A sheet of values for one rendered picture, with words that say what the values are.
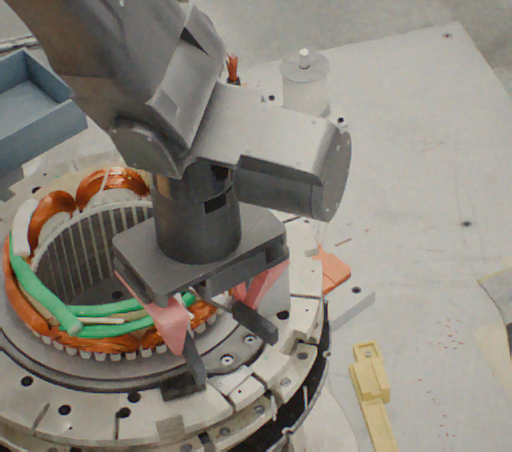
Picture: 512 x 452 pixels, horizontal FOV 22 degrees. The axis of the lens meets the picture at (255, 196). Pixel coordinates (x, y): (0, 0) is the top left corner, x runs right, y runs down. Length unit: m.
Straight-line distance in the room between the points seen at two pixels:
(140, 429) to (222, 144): 0.29
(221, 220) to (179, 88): 0.13
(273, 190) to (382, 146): 0.87
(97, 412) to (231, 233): 0.21
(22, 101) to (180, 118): 0.66
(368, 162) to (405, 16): 1.56
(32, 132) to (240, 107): 0.54
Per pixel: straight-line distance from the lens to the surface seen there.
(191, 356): 0.92
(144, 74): 0.70
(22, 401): 1.02
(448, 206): 1.58
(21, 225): 1.05
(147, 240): 0.88
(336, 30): 3.12
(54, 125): 1.31
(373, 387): 1.37
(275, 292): 1.03
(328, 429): 1.34
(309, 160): 0.76
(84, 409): 1.00
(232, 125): 0.77
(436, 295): 1.48
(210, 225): 0.84
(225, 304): 0.95
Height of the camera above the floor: 1.89
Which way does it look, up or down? 44 degrees down
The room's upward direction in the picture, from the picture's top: 4 degrees counter-clockwise
